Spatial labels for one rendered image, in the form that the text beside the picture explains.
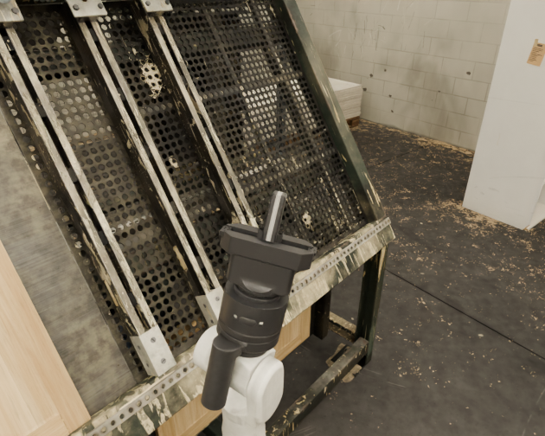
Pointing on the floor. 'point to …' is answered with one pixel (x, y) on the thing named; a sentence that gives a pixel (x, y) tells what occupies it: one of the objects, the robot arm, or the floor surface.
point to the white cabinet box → (522, 121)
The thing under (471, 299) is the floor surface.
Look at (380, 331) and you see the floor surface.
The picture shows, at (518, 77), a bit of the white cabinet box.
